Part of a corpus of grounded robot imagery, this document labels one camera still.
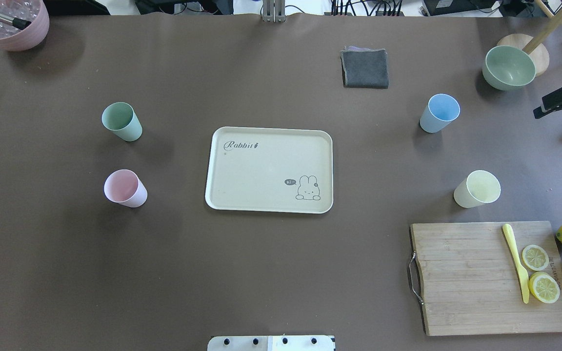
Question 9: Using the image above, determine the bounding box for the grey folded cloth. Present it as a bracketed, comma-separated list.
[341, 46, 389, 89]

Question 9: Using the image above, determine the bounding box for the upper lemon half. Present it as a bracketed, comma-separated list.
[521, 244, 549, 272]

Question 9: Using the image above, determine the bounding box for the wooden cup stand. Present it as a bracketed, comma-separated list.
[497, 0, 562, 77]

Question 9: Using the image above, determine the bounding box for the wooden cutting board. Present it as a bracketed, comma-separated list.
[410, 221, 562, 337]

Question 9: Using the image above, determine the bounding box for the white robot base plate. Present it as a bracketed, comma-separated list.
[207, 335, 336, 351]

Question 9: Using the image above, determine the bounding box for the yellow plastic knife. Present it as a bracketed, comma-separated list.
[502, 223, 530, 304]

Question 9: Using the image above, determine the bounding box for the pink bowl with ice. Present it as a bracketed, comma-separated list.
[0, 0, 49, 51]

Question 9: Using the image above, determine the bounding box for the lower lemon half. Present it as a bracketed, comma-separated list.
[528, 272, 560, 304]

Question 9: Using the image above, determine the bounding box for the blue plastic cup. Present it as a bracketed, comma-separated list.
[419, 94, 461, 133]

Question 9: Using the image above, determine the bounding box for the lemon half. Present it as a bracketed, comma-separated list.
[521, 244, 549, 272]
[528, 272, 560, 304]

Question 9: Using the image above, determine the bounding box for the cream rabbit tray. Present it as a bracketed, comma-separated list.
[205, 126, 334, 214]

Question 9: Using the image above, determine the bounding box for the cream yellow plastic cup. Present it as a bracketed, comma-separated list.
[453, 170, 501, 208]

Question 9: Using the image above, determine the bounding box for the pink plastic cup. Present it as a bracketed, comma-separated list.
[103, 169, 148, 208]

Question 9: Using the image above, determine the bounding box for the green bowl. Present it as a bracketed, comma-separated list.
[482, 46, 537, 91]

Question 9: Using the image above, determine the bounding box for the green plastic cup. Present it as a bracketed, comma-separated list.
[101, 102, 142, 142]

